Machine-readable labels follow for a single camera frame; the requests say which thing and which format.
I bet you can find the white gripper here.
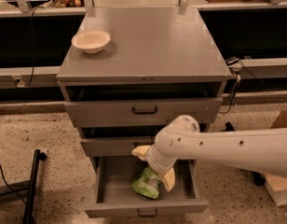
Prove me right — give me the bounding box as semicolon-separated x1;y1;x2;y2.
131;145;176;192

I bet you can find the green rice chip bag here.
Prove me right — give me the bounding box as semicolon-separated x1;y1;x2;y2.
131;166;161;199

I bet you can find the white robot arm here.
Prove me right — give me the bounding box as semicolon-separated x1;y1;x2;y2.
131;115;287;190

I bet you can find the grey middle drawer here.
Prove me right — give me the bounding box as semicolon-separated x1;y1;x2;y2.
81;136;155;157

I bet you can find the grey drawer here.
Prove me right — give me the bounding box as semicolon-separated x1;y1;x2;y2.
81;136;155;157
65;98;222;128
85;156;209;218

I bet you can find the grey bottom drawer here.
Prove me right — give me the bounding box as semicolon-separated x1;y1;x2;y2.
85;156;209;218

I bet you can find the grey top drawer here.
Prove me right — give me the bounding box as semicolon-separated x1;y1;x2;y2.
65;98;222;128

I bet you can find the grey drawer cabinet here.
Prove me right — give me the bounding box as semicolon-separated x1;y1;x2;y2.
55;5;234;173

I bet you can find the black stand leg right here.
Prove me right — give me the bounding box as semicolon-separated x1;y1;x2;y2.
225;122;266;186

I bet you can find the black stand leg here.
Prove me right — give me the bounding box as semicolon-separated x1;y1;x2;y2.
225;122;266;186
23;149;47;224

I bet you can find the black stand leg left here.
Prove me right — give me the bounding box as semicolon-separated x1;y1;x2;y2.
23;149;47;224

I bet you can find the cardboard box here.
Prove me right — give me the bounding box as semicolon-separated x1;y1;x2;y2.
264;110;287;206

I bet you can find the white bowl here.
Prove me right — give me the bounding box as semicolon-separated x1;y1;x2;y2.
71;30;110;54

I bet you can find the black cable right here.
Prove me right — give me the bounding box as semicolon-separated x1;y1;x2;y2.
218;57;258;115

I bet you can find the black cable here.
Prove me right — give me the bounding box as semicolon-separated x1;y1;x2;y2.
218;57;258;115
23;5;46;88

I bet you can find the grey floor bracket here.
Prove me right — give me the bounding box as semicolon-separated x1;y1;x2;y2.
0;180;30;196

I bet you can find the black cable left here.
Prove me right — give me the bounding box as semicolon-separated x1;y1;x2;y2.
23;5;46;88

